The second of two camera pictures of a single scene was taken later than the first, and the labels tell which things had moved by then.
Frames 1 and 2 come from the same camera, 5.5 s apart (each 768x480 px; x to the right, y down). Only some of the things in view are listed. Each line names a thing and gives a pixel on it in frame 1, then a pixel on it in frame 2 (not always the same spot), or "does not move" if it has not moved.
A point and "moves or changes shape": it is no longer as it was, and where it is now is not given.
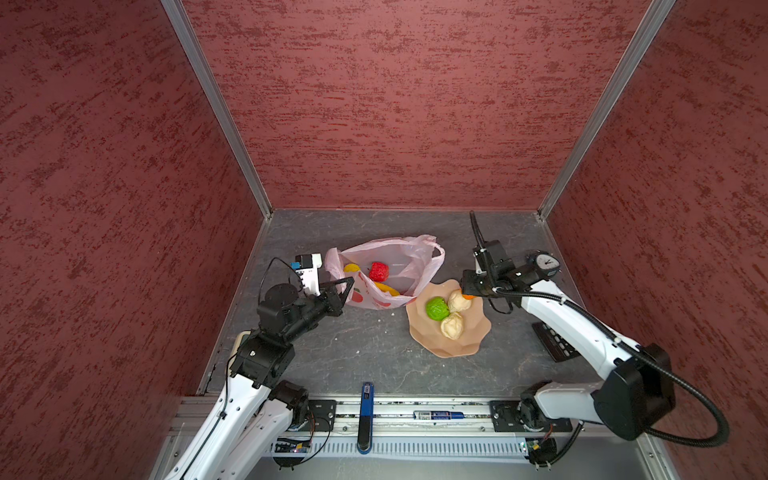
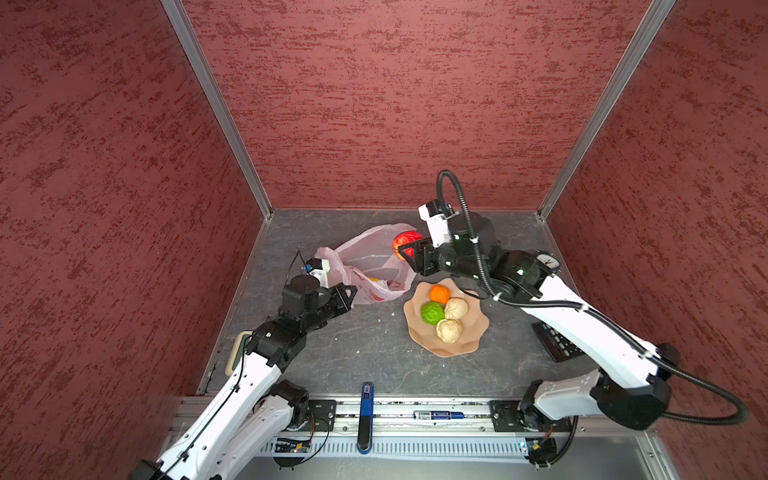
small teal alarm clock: (544, 262) does not move
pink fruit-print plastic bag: (386, 273) moves or changes shape
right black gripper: (466, 282) -> (426, 260)
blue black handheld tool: (365, 435) does not move
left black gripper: (336, 303) does not move
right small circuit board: (541, 452) does not move
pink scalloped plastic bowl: (427, 332) does not move
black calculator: (558, 347) does not move
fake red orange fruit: (379, 272) -> (405, 237)
